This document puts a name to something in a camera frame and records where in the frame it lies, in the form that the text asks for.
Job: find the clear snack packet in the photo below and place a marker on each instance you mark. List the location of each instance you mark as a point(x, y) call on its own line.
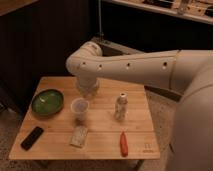
point(79, 136)

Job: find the small plastic bottle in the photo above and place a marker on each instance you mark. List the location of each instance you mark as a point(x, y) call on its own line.
point(121, 106)

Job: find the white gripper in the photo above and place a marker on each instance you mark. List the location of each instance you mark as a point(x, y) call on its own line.
point(87, 87)

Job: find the clear plastic cup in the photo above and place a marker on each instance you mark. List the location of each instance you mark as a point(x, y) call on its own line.
point(79, 108)

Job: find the black remote control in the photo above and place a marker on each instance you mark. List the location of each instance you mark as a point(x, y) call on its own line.
point(32, 137)

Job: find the vertical metal pole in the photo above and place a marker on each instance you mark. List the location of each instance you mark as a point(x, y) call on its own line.
point(100, 21)

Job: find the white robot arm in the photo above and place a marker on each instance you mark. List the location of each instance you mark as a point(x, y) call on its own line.
point(185, 72)

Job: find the green ceramic bowl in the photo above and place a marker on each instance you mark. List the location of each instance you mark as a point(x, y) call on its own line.
point(47, 102)

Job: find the orange carrot toy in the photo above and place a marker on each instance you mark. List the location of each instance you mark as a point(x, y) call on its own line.
point(123, 145)

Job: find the wooden low table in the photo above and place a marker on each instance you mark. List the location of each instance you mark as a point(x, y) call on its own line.
point(104, 130)

